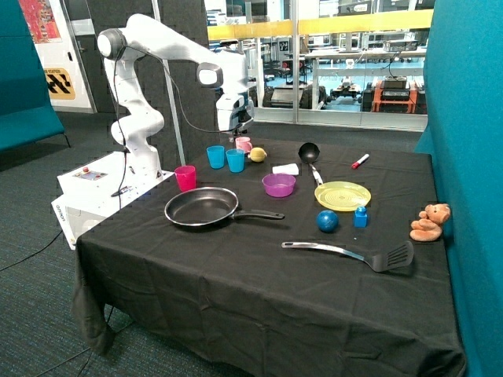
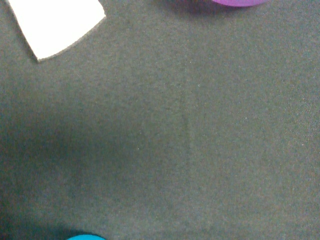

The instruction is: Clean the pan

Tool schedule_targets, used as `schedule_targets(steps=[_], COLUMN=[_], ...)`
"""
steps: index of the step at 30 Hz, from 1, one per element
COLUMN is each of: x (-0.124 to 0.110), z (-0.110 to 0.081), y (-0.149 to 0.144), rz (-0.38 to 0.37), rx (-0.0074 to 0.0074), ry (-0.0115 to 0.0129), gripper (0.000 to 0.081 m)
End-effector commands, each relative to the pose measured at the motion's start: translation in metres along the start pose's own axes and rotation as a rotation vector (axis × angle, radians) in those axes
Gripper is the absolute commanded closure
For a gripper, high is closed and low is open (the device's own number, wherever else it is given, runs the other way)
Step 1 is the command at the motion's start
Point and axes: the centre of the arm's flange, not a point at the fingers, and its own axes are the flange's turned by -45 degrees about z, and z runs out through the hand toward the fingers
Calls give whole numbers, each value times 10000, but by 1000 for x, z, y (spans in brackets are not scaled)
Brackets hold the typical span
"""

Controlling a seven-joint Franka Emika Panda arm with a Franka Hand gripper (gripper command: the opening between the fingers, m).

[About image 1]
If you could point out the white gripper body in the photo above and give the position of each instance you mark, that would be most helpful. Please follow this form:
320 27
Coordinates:
235 112

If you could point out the black frying pan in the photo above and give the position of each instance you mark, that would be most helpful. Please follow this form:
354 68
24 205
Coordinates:
202 207

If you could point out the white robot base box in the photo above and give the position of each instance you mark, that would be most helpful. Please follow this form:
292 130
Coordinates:
97 190

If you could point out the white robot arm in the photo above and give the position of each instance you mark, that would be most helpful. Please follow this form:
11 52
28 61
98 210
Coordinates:
226 69

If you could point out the pink mug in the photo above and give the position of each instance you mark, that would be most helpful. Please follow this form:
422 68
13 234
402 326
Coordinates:
244 144

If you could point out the blue plastic cup right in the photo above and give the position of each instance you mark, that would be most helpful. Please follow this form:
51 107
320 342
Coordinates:
235 160

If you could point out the blue plastic cup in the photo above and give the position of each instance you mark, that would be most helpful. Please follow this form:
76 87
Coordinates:
235 160
216 155

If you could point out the blue plastic cup left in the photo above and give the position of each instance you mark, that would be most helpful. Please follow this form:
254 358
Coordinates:
216 155

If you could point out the yellow lemon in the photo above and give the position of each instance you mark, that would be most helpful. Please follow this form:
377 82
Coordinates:
257 155

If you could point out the magenta plastic cup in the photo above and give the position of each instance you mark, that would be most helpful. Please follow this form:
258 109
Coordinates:
185 177

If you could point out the purple plastic bowl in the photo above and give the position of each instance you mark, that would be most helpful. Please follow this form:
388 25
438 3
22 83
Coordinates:
279 185

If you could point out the black ladle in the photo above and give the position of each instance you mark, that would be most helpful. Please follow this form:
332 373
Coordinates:
309 153

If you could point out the yellow plastic plate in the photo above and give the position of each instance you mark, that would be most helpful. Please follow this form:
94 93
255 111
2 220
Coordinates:
342 195

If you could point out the red white marker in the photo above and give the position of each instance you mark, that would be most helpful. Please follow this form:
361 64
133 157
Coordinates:
360 161

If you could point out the blue ball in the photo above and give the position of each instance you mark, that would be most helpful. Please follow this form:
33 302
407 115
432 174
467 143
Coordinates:
327 221

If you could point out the blue toy block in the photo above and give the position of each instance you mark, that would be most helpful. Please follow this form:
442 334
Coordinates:
360 219

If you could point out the black tablecloth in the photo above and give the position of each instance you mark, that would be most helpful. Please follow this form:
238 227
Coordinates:
234 294

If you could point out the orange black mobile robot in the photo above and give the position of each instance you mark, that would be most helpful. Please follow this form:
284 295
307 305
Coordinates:
395 94

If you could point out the yellow black sign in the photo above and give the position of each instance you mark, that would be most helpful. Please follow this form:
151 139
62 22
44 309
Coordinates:
59 84

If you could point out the black slotted spatula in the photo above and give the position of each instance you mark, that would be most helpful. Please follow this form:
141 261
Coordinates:
400 256

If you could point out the teal bench seat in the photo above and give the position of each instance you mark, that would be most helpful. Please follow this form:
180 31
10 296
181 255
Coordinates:
27 114

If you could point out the brown teddy bear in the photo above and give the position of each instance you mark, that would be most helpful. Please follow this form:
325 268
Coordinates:
428 227

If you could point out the red poster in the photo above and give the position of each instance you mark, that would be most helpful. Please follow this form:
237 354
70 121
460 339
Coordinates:
41 21

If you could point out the teal partition wall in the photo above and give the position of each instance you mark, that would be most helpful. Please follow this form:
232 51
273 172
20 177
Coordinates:
463 79

